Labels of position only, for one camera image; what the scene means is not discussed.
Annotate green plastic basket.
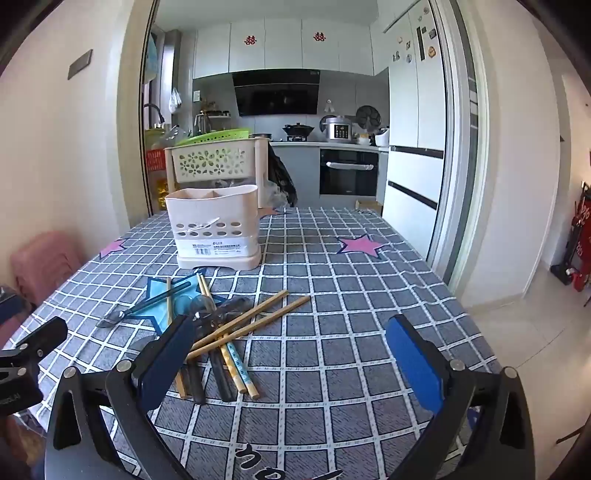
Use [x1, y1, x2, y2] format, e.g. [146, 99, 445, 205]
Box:
[174, 128, 250, 147]

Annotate patterned wooden chopstick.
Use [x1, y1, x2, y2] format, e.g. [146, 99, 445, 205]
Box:
[199, 273, 260, 400]
[196, 273, 252, 394]

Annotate black plastic bag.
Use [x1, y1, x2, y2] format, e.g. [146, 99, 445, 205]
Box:
[268, 145, 301, 208]

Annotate gold foil bag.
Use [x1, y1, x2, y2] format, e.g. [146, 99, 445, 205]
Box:
[154, 173, 170, 211]

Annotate kitchen faucet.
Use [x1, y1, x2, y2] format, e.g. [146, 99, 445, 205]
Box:
[143, 103, 167, 131]

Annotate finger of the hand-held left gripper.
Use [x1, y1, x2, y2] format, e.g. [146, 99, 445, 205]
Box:
[0, 286, 24, 326]
[0, 316, 69, 366]

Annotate red plastic basket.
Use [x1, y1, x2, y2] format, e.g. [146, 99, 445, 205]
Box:
[145, 148, 168, 173]

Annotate round black steamer rack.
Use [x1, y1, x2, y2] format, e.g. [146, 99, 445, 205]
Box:
[356, 104, 380, 130]

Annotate grey wall switch panel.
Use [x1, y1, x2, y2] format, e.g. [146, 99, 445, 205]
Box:
[68, 49, 93, 80]

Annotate white refrigerator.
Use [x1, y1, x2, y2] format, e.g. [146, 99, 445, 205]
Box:
[381, 0, 447, 262]

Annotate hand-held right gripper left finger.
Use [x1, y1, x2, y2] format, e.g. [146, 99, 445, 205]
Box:
[44, 315, 197, 480]

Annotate blue hanging cloth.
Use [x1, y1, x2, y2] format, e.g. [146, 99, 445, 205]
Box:
[146, 32, 163, 84]

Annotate black range hood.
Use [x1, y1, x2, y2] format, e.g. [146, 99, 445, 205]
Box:
[232, 69, 321, 117]

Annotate clear plastic bag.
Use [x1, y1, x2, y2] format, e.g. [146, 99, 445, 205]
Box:
[261, 180, 290, 217]

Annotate grey checked star tablecloth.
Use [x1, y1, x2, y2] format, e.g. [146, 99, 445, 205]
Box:
[0, 205, 505, 480]

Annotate pink plastic stool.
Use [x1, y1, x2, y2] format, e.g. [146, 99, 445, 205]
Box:
[10, 231, 85, 315]

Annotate beige plastic utensil holder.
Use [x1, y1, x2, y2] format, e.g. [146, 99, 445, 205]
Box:
[164, 184, 263, 270]

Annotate beige flower-cutout basket cart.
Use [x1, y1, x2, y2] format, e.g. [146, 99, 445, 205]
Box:
[165, 137, 271, 217]

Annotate white upper cabinets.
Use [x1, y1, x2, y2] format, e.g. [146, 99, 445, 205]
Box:
[193, 16, 375, 79]

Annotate silver rice cooker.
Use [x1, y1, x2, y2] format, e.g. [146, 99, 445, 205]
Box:
[320, 115, 356, 144]

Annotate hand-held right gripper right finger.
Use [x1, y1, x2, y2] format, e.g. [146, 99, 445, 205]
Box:
[385, 315, 550, 480]

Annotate clear grey plastic spoon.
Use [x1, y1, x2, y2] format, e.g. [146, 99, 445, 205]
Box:
[196, 298, 252, 326]
[193, 294, 237, 403]

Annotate metal spoon with dark handle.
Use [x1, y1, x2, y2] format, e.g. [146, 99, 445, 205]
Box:
[96, 281, 193, 329]

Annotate plain wooden chopstick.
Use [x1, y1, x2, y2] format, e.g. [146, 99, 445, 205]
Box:
[188, 290, 290, 352]
[186, 296, 311, 363]

